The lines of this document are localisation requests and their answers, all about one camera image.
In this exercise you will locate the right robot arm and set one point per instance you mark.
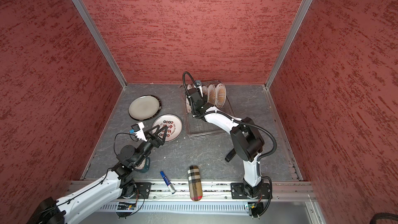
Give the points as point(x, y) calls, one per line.
point(247, 140)

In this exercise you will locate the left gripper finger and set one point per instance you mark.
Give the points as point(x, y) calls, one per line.
point(156, 130)
point(162, 138)

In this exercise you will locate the dark rimmed cream plate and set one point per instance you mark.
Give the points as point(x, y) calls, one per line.
point(158, 101)

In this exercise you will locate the orange sunburst plate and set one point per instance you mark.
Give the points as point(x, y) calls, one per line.
point(212, 94)
point(221, 95)
point(205, 93)
point(188, 107)

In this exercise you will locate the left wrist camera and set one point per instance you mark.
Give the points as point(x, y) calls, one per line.
point(138, 131)

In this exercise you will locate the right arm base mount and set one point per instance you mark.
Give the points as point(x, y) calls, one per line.
point(245, 191)

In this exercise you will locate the plaid glasses case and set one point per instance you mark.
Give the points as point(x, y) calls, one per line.
point(195, 184)

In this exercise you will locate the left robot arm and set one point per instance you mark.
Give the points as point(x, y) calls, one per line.
point(117, 182)

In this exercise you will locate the white grey line plate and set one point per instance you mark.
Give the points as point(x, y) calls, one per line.
point(144, 108)

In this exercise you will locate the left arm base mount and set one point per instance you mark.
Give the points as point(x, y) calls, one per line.
point(134, 190)

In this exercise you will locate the corner aluminium profile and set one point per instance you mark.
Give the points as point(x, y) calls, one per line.
point(298, 19)
point(84, 13)

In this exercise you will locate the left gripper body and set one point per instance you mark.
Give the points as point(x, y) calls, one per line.
point(155, 143)

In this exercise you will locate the black usb stick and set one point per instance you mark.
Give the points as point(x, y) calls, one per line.
point(230, 155)

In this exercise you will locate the metal wire dish rack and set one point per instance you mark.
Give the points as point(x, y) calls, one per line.
point(213, 121)

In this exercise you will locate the left corner aluminium profile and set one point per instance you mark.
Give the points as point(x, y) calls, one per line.
point(84, 13)

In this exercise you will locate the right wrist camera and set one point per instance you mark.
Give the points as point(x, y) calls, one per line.
point(198, 84)

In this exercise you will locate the right corner aluminium profile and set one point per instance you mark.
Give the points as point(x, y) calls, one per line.
point(298, 19)

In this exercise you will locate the orange sunburst plate front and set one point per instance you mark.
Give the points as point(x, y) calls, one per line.
point(188, 107)

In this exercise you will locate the blue marker pen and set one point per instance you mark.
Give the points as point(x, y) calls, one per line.
point(168, 183)

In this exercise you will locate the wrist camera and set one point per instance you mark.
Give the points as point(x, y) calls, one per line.
point(198, 84)
point(138, 131)

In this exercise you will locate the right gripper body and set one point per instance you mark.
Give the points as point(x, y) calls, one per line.
point(195, 108)

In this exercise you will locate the white plate red characters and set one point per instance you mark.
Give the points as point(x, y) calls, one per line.
point(173, 122)

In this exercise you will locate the white perforated cable duct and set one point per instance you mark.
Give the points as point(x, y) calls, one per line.
point(229, 208)

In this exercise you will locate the teal alarm clock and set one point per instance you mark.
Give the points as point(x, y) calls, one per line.
point(144, 166)

